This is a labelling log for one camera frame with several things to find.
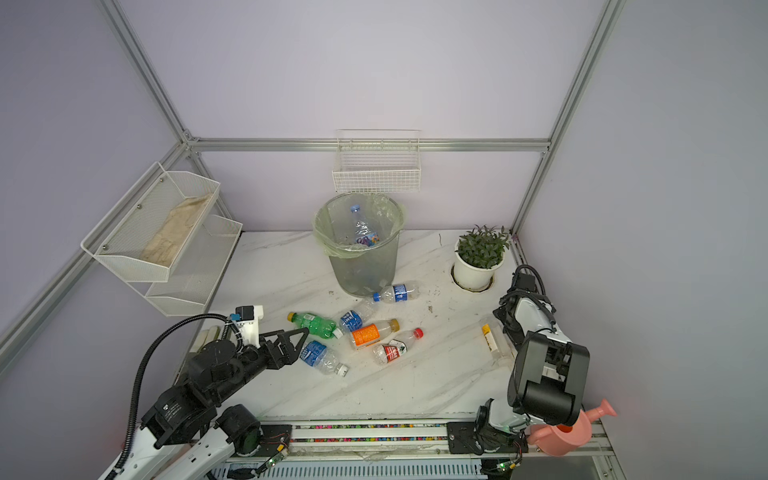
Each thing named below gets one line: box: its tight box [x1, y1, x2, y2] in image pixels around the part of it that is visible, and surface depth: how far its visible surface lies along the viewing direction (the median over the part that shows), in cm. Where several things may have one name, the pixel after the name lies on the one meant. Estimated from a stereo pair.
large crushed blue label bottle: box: [350, 204, 380, 247], surface depth 98 cm
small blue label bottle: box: [339, 310, 366, 334], surface depth 92 cm
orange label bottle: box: [351, 318, 400, 350], surface depth 88 cm
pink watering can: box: [528, 399, 618, 457], surface depth 67 cm
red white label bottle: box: [373, 328, 424, 365], surface depth 86 cm
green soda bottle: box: [287, 312, 344, 339], surface depth 91 cm
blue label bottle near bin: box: [372, 283, 419, 303], surface depth 100 cm
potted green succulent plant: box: [453, 224, 510, 290], surface depth 95 cm
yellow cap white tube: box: [482, 324, 499, 353], surface depth 90 cm
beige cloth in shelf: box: [140, 193, 212, 266], surface depth 81 cm
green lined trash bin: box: [312, 192, 406, 297], surface depth 95 cm
